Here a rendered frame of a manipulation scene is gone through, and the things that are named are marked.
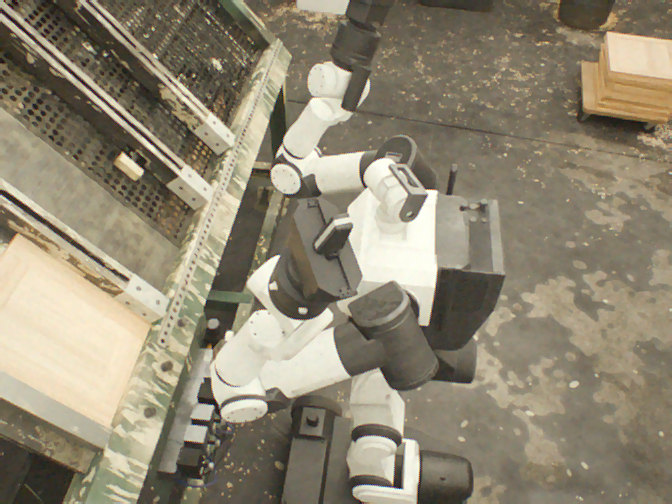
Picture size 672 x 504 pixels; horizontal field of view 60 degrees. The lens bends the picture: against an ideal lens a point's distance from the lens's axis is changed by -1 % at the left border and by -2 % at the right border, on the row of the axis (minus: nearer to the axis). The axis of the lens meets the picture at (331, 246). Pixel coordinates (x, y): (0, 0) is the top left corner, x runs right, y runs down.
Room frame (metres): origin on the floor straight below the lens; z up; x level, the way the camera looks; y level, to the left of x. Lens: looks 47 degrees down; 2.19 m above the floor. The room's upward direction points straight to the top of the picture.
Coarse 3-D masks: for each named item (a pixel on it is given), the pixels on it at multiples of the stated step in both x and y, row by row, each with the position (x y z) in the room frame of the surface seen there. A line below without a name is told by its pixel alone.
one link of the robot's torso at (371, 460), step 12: (360, 444) 0.70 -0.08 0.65; (372, 444) 0.69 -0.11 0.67; (384, 444) 0.69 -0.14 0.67; (348, 456) 0.71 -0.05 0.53; (360, 456) 0.69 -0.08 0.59; (372, 456) 0.68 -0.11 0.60; (384, 456) 0.68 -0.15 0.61; (360, 468) 0.74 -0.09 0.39; (372, 468) 0.73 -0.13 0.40; (384, 468) 0.73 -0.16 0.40; (348, 480) 0.74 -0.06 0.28; (360, 480) 0.72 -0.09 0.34; (372, 480) 0.72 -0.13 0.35; (384, 480) 0.72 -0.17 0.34
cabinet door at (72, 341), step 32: (0, 256) 0.89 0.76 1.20; (32, 256) 0.92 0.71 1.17; (0, 288) 0.81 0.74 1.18; (32, 288) 0.85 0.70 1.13; (64, 288) 0.89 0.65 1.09; (96, 288) 0.94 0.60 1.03; (0, 320) 0.75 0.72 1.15; (32, 320) 0.78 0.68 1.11; (64, 320) 0.82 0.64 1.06; (96, 320) 0.86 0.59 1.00; (128, 320) 0.90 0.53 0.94; (0, 352) 0.68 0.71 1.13; (32, 352) 0.71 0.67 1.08; (64, 352) 0.75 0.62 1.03; (96, 352) 0.78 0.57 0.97; (128, 352) 0.82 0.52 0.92; (32, 384) 0.65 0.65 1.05; (64, 384) 0.68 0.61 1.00; (96, 384) 0.71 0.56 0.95; (96, 416) 0.64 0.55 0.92
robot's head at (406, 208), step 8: (392, 168) 0.79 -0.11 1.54; (400, 168) 0.80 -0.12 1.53; (408, 168) 0.81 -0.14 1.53; (400, 176) 0.77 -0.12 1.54; (408, 176) 0.79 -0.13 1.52; (400, 184) 0.76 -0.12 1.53; (408, 184) 0.75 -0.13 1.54; (416, 184) 0.76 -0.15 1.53; (408, 192) 0.73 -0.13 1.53; (416, 192) 0.74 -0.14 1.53; (424, 192) 0.74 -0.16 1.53; (400, 200) 0.74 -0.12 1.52; (408, 200) 0.73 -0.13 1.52; (416, 200) 0.73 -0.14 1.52; (424, 200) 0.74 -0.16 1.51; (392, 208) 0.73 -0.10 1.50; (400, 208) 0.73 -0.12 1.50; (408, 208) 0.73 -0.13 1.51; (416, 208) 0.73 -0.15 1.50; (392, 216) 0.73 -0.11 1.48; (400, 216) 0.72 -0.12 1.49; (408, 216) 0.73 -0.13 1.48; (416, 216) 0.73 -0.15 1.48
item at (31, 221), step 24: (0, 192) 1.00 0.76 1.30; (0, 216) 0.96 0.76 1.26; (24, 216) 0.97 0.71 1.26; (48, 216) 1.00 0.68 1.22; (48, 240) 0.95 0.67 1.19; (72, 240) 0.99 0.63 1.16; (72, 264) 0.95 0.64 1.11; (96, 264) 0.96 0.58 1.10; (120, 288) 0.93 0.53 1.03; (144, 288) 0.97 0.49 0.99; (144, 312) 0.93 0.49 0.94
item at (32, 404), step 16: (0, 384) 0.61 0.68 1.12; (16, 384) 0.62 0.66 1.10; (0, 400) 0.59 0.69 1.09; (16, 400) 0.59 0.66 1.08; (32, 400) 0.61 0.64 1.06; (48, 400) 0.62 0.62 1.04; (32, 416) 0.58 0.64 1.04; (48, 416) 0.59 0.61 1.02; (64, 416) 0.60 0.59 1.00; (80, 416) 0.61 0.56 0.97; (64, 432) 0.58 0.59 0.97; (80, 432) 0.58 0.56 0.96; (96, 432) 0.60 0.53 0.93; (96, 448) 0.57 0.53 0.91
